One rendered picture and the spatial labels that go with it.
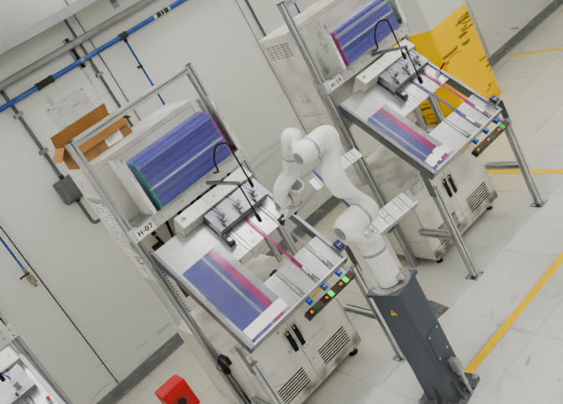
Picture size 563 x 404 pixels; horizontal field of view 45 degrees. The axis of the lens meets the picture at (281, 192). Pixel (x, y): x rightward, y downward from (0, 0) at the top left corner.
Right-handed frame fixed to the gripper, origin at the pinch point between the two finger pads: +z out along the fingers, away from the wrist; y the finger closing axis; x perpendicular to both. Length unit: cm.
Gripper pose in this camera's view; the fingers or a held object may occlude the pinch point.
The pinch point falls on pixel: (287, 217)
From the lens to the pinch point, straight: 349.4
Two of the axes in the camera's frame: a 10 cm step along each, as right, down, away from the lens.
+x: 7.2, 6.3, -3.0
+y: -6.9, 5.7, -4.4
